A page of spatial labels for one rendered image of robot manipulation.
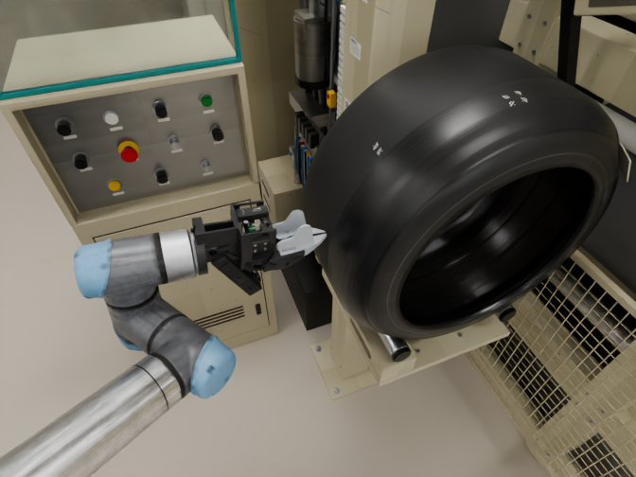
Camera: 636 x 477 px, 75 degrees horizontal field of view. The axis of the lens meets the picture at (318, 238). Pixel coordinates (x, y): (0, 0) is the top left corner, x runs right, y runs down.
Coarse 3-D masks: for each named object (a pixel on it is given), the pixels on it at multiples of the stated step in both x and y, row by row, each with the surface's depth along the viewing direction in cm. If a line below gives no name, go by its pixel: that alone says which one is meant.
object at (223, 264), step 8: (224, 256) 62; (216, 264) 62; (224, 264) 63; (232, 264) 63; (224, 272) 64; (232, 272) 64; (240, 272) 65; (248, 272) 67; (256, 272) 70; (232, 280) 65; (240, 280) 66; (248, 280) 67; (256, 280) 69; (240, 288) 67; (248, 288) 68; (256, 288) 68
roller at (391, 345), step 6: (384, 336) 91; (390, 336) 91; (384, 342) 91; (390, 342) 90; (396, 342) 89; (402, 342) 90; (390, 348) 90; (396, 348) 89; (402, 348) 88; (408, 348) 89; (390, 354) 90; (396, 354) 88; (402, 354) 88; (408, 354) 90; (396, 360) 89; (402, 360) 91
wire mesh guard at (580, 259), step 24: (552, 336) 111; (552, 360) 114; (528, 384) 126; (600, 384) 100; (624, 384) 94; (504, 408) 140; (624, 408) 96; (528, 432) 133; (576, 432) 113; (552, 456) 125
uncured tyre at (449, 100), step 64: (448, 64) 64; (512, 64) 64; (384, 128) 62; (448, 128) 56; (512, 128) 55; (576, 128) 58; (320, 192) 71; (384, 192) 59; (448, 192) 56; (512, 192) 100; (576, 192) 85; (320, 256) 77; (384, 256) 62; (448, 256) 106; (512, 256) 97; (384, 320) 74; (448, 320) 86
